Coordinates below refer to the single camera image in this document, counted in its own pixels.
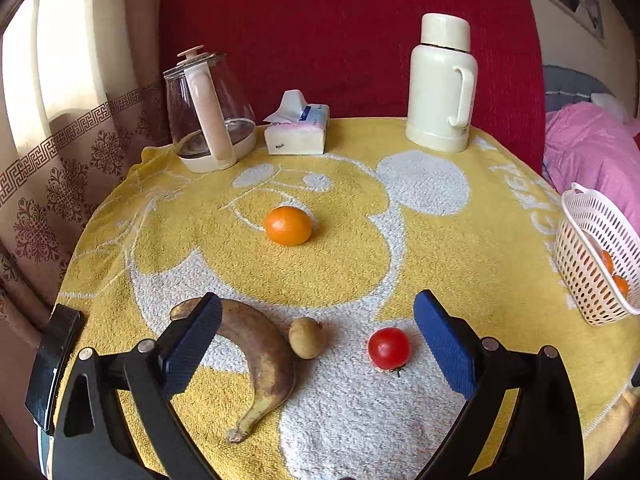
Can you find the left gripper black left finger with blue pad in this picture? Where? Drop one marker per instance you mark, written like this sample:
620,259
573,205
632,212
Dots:
93,439

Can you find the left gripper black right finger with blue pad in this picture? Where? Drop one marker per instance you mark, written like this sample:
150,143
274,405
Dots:
543,439

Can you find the overripe brown banana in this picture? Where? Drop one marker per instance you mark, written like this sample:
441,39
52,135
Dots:
270,360

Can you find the red tomato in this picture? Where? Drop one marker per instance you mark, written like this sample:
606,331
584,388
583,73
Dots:
389,348

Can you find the orange mandarin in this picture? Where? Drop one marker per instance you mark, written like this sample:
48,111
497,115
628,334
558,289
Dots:
288,226

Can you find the black smartphone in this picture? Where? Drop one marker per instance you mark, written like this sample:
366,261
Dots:
56,344

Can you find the orange in basket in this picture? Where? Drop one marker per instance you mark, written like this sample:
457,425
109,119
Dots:
620,282

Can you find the white plastic basket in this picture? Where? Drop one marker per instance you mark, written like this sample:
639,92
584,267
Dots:
589,223

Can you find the small brown longan fruit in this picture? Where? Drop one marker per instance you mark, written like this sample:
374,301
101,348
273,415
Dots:
307,338

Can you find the yellow white towel cloth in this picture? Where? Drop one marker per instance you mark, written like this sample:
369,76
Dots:
389,219

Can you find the pink duvet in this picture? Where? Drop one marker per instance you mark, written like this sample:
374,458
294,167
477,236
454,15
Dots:
586,144

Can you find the tissue pack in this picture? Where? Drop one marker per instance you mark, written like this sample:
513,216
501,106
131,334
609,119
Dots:
297,127

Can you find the patterned beige curtain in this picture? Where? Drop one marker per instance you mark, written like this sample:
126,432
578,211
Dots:
81,97

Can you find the grey bed headboard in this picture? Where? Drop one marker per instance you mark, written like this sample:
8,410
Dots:
564,86

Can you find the cream thermos flask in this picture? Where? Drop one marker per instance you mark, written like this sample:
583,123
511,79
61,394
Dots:
442,85

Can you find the red curtain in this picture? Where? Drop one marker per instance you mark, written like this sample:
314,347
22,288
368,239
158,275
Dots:
354,56

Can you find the glass kettle pink handle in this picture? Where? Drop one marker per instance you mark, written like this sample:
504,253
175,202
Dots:
211,122

